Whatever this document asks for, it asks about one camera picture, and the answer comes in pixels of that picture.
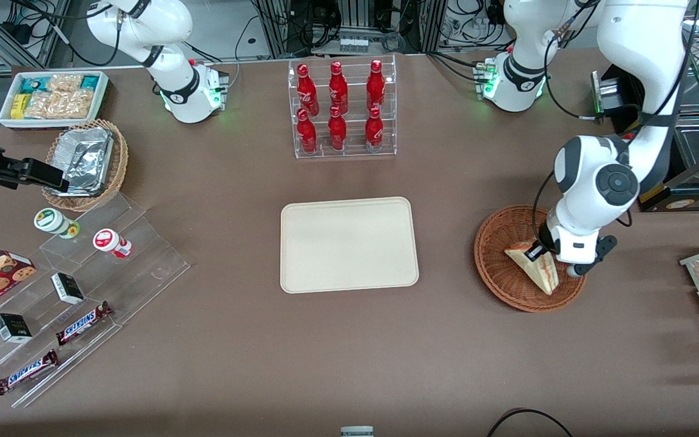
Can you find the triangular sandwich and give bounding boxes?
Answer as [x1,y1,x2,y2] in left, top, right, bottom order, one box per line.
[504,242,560,297]

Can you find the brown wicker basket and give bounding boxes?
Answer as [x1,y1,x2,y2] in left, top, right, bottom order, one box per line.
[474,205,588,313]

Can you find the light wicker basket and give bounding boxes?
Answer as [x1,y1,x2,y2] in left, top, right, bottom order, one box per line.
[41,119,129,212]

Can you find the beige plastic tray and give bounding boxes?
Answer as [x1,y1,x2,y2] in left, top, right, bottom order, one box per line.
[280,196,419,294]

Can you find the aluminium foil containers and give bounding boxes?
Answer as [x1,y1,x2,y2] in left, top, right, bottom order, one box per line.
[48,127,114,197]

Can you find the green cap yogurt bottle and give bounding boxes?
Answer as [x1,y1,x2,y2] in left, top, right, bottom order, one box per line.
[34,208,81,240]

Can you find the white snack bin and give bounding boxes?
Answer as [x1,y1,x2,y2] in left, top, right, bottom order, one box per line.
[0,70,110,130]

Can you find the large clear cracker bag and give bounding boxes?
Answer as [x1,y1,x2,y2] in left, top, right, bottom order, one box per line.
[24,89,95,120]

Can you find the small clear cracker bag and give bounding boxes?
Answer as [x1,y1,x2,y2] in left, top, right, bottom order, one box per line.
[46,74,84,93]

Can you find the red cap yogurt bottle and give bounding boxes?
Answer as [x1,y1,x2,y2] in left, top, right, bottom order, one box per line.
[93,228,133,259]

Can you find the small black box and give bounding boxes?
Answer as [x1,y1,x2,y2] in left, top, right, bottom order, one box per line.
[0,313,33,344]
[51,273,86,305]

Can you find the clear acrylic stepped shelf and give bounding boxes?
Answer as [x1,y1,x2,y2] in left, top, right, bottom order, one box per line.
[0,193,191,408]

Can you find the snickers chocolate bar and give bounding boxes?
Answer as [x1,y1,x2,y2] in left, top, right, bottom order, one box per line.
[55,301,114,347]
[0,349,59,396]

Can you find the silver black device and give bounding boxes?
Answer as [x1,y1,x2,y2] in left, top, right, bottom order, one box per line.
[591,63,643,120]

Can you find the red cola bottle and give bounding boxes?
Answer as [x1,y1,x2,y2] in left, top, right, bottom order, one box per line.
[365,107,384,152]
[329,61,349,114]
[328,106,348,151]
[297,109,318,154]
[297,64,320,116]
[366,59,385,111]

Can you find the clear acrylic bottle rack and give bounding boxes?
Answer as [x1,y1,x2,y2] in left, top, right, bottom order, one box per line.
[288,55,397,160]

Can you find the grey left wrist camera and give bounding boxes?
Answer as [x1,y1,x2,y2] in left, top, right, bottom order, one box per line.
[566,235,619,279]

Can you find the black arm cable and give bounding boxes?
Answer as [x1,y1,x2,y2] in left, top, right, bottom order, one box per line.
[532,170,561,245]

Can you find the black cable loop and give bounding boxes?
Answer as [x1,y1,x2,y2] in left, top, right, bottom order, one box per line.
[486,408,575,437]

